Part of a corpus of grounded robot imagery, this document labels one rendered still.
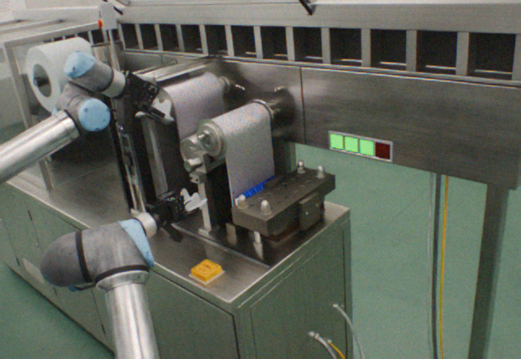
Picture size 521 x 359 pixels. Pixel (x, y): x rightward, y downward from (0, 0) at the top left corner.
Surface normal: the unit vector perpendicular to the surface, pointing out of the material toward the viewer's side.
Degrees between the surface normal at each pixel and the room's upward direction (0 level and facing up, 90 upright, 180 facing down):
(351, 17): 90
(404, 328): 0
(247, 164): 90
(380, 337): 0
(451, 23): 90
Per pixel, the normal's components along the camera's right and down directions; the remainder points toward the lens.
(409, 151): -0.66, 0.36
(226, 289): -0.10, -0.91
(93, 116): 0.62, 0.25
